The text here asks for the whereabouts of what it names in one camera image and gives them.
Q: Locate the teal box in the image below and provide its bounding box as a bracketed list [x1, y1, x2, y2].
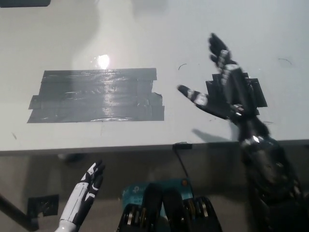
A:
[121, 178, 194, 219]

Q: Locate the black table leg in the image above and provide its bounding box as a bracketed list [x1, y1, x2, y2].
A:
[0, 192, 40, 232]

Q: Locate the large grey duct tape patch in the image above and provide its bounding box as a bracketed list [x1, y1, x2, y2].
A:
[26, 68, 166, 124]

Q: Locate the black cable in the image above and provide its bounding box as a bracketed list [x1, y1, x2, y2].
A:
[173, 147, 190, 180]

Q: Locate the black tape marked spot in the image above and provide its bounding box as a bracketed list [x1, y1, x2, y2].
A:
[205, 72, 268, 117]

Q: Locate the black floor tape patch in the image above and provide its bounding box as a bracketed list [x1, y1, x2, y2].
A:
[27, 194, 60, 218]

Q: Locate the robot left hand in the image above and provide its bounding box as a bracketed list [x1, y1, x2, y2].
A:
[59, 159, 106, 227]

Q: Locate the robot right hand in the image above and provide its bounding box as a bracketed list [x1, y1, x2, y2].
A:
[177, 32, 263, 128]

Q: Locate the dark flat object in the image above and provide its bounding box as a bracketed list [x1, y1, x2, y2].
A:
[0, 0, 52, 8]

